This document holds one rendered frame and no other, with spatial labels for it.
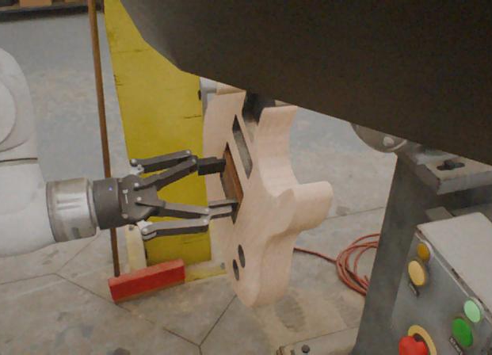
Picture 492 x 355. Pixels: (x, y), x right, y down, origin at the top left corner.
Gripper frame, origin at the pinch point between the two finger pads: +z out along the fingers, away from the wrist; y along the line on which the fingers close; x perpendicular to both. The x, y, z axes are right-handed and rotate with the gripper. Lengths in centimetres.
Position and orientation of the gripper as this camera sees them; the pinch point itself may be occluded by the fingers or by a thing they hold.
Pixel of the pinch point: (228, 184)
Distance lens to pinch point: 74.8
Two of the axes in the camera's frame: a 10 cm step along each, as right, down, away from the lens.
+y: 2.6, 8.2, -5.2
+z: 9.6, -1.5, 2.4
